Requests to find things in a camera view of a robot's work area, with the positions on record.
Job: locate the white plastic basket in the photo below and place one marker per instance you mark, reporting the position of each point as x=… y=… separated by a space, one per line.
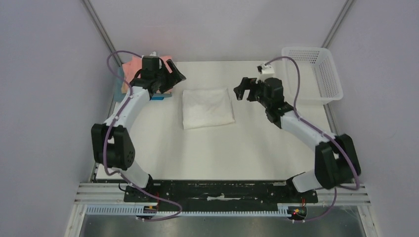
x=319 y=81

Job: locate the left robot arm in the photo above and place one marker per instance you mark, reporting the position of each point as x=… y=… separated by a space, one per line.
x=111 y=142

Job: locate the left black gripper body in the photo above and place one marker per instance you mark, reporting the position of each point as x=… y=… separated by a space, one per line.
x=159 y=76

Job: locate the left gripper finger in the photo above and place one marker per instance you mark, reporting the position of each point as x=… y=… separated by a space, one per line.
x=167 y=85
x=175 y=76

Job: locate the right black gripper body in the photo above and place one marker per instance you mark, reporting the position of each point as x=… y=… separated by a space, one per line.
x=252 y=90

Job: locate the aluminium frame rail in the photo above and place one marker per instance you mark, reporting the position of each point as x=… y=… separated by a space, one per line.
x=110 y=193

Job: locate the white slotted cable duct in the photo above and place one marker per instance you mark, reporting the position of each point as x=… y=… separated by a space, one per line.
x=141 y=210

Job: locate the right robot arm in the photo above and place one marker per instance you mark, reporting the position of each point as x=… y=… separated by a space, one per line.
x=336 y=161

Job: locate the white t shirt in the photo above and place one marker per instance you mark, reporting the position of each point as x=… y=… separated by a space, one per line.
x=206 y=108

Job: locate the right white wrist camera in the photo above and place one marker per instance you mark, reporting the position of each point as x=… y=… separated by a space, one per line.
x=265 y=72

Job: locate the folded blue t shirt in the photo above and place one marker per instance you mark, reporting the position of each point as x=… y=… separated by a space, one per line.
x=119 y=95

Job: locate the folded pink t shirt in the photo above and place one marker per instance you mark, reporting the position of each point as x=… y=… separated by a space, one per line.
x=132 y=67

